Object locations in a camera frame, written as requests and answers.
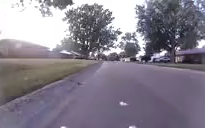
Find small tree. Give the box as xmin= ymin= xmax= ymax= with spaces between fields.
xmin=118 ymin=31 xmax=142 ymax=59

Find small house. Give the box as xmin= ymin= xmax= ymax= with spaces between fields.
xmin=49 ymin=49 xmax=85 ymax=60

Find grey asphalt road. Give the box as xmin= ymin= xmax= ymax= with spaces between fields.
xmin=39 ymin=60 xmax=205 ymax=128

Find large broad tree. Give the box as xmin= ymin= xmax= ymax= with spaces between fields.
xmin=62 ymin=3 xmax=123 ymax=61

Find white scrap on road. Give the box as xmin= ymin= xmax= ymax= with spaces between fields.
xmin=118 ymin=100 xmax=129 ymax=107

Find vehicle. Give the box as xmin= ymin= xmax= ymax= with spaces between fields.
xmin=149 ymin=54 xmax=172 ymax=64

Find concrete kerb gutter strip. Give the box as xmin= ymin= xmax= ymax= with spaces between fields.
xmin=0 ymin=61 xmax=104 ymax=128

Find grass lawn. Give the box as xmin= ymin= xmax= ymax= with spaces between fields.
xmin=0 ymin=58 xmax=101 ymax=108

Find overhanging tree branches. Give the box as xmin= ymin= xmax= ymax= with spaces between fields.
xmin=12 ymin=0 xmax=75 ymax=17

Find large dark tree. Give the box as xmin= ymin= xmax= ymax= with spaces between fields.
xmin=135 ymin=0 xmax=205 ymax=64

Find low house with dark roof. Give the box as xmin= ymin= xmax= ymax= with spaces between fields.
xmin=0 ymin=38 xmax=52 ymax=60

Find grass verge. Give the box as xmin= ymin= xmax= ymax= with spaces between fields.
xmin=146 ymin=61 xmax=205 ymax=73

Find house with dark porch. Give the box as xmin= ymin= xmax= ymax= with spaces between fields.
xmin=174 ymin=47 xmax=205 ymax=65

